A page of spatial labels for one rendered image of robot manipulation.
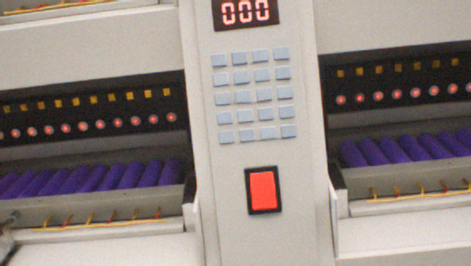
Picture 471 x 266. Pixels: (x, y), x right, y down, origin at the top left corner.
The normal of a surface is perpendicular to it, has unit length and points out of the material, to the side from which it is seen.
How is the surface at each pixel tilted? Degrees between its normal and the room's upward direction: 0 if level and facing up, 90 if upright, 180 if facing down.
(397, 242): 18
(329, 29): 108
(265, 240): 90
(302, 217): 90
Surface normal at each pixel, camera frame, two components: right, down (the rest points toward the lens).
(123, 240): -0.11, -0.92
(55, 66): -0.01, 0.37
